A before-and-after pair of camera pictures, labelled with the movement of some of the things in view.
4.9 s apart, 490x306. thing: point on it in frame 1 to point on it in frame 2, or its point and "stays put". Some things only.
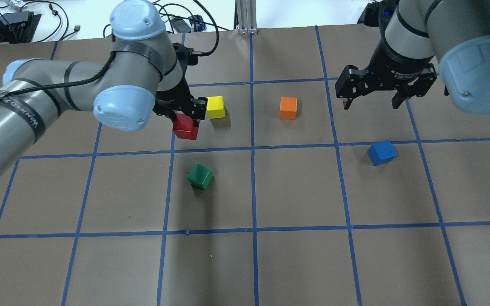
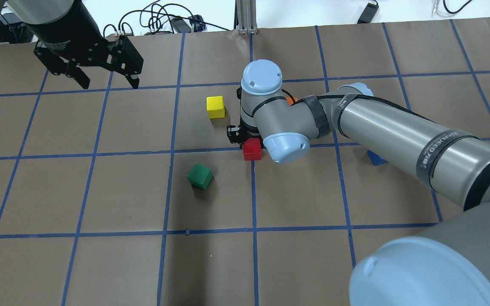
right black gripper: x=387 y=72 to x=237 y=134
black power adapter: x=180 y=26 stays put
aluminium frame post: x=246 y=17 stays put
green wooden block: x=200 y=176 stays put
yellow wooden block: x=215 y=108 stays put
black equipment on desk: x=19 y=27 stays put
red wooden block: x=184 y=127 to x=252 y=149
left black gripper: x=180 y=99 to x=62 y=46
